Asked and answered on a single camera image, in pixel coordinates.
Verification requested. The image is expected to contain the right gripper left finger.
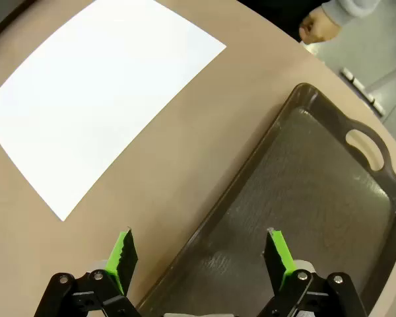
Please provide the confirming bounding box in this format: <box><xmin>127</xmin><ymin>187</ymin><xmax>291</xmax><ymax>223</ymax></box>
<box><xmin>34</xmin><ymin>226</ymin><xmax>143</xmax><ymax>317</ymax></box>

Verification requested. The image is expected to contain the person's left forearm grey sleeve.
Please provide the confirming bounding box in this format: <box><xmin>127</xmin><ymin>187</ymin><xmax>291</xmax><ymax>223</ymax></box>
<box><xmin>319</xmin><ymin>0</ymin><xmax>382</xmax><ymax>27</ymax></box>

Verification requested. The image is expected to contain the white A4 paper sheet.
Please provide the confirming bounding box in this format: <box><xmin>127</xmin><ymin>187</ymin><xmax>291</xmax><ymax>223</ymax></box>
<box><xmin>0</xmin><ymin>0</ymin><xmax>228</xmax><ymax>222</ymax></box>

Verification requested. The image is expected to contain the brown plastic serving tray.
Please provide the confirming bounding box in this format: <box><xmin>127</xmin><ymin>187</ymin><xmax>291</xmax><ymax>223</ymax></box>
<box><xmin>137</xmin><ymin>82</ymin><xmax>396</xmax><ymax>317</ymax></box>

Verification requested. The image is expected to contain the person's left hand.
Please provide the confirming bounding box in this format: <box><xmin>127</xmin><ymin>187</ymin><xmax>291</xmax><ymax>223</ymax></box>
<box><xmin>298</xmin><ymin>5</ymin><xmax>343</xmax><ymax>44</ymax></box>

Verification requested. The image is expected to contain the white table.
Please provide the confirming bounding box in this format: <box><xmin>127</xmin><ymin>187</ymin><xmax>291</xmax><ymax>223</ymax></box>
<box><xmin>340</xmin><ymin>62</ymin><xmax>396</xmax><ymax>117</ymax></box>

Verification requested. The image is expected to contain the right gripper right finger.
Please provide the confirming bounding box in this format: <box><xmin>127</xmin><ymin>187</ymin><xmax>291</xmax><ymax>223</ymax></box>
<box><xmin>257</xmin><ymin>227</ymin><xmax>368</xmax><ymax>317</ymax></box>

